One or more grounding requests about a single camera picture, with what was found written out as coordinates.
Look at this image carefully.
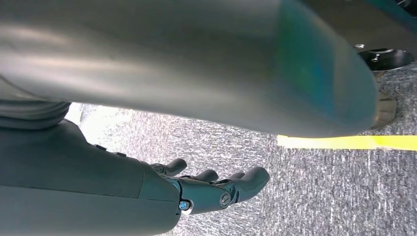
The yellow floor tape square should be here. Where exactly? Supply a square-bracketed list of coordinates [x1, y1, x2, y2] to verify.
[277, 134, 417, 151]

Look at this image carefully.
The robot leg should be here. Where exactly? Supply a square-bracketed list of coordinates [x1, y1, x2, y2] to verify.
[301, 0, 417, 72]

